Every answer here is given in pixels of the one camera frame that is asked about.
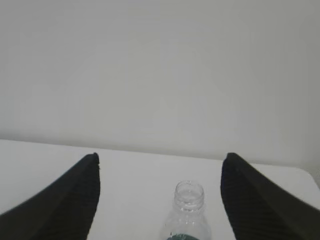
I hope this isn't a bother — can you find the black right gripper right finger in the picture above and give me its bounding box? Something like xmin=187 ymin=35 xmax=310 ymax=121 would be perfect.
xmin=220 ymin=152 xmax=320 ymax=240

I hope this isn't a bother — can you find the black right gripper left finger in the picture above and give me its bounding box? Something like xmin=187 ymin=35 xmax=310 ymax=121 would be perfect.
xmin=0 ymin=153 xmax=101 ymax=240

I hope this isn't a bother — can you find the clear plastic water bottle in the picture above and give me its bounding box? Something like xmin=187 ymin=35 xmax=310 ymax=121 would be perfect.
xmin=159 ymin=180 xmax=212 ymax=240

